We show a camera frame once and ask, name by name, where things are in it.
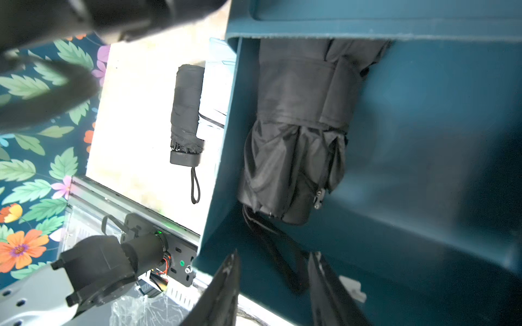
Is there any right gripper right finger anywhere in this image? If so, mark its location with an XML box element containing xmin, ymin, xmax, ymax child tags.
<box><xmin>308</xmin><ymin>251</ymin><xmax>371</xmax><ymax>326</ymax></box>

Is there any teal drawer cabinet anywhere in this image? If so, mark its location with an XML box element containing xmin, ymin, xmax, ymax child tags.
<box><xmin>195</xmin><ymin>1</ymin><xmax>521</xmax><ymax>325</ymax></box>

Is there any light blue folded umbrella left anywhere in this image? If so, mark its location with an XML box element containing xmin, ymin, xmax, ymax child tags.
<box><xmin>199</xmin><ymin>38</ymin><xmax>237</xmax><ymax>128</ymax></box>

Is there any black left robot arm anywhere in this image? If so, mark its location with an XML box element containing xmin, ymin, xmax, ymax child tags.
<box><xmin>1</xmin><ymin>1</ymin><xmax>223</xmax><ymax>325</ymax></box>

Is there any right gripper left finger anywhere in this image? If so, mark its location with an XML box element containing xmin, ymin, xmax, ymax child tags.
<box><xmin>180</xmin><ymin>250</ymin><xmax>241</xmax><ymax>326</ymax></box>

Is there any black umbrella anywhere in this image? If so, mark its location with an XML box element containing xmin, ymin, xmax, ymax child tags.
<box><xmin>170</xmin><ymin>65</ymin><xmax>205</xmax><ymax>205</ymax></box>
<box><xmin>238</xmin><ymin>38</ymin><xmax>391</xmax><ymax>294</ymax></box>

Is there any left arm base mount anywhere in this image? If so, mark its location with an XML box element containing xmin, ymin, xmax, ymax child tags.
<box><xmin>101</xmin><ymin>213</ymin><xmax>197</xmax><ymax>287</ymax></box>

